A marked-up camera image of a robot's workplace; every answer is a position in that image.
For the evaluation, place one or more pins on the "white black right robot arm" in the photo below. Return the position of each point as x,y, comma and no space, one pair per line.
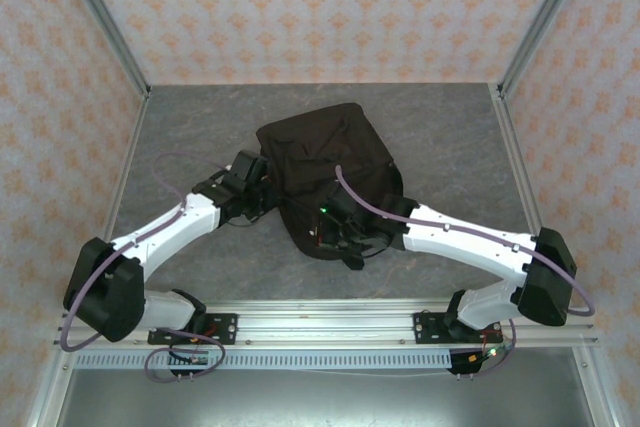
465,247

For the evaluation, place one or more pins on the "aluminium table side rail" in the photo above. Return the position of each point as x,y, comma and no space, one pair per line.
131,147
512,147

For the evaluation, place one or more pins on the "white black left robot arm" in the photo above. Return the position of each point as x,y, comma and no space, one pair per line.
170,234

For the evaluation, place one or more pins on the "aluminium frame post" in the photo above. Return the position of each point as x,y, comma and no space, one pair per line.
542,22
107,27

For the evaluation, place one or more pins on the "black backpack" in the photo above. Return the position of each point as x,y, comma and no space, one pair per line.
320,147

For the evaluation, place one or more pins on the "metal sheet panel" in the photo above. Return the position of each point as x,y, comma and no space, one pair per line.
325,402

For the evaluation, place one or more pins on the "small circuit board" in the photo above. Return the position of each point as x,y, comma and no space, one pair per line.
197,360

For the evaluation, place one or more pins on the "aluminium frame leg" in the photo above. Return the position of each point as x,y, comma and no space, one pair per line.
47,397
595,392

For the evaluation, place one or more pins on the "aluminium base rail beam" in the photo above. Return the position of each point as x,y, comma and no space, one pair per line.
325,322

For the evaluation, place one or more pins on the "black electronics box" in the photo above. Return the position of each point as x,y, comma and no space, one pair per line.
462,364

